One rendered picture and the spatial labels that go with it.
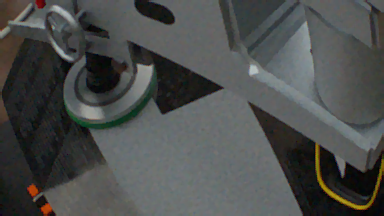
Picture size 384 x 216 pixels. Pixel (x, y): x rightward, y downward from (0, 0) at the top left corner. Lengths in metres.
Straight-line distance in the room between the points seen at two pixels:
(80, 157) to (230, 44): 0.65
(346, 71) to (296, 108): 0.18
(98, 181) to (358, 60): 0.85
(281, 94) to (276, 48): 0.07
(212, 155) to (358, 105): 0.64
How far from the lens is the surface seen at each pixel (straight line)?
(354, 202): 1.39
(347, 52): 0.97
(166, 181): 1.60
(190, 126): 1.67
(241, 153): 1.62
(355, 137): 1.09
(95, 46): 1.54
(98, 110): 1.70
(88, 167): 1.71
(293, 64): 1.17
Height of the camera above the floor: 2.13
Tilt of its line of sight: 48 degrees down
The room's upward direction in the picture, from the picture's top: 12 degrees counter-clockwise
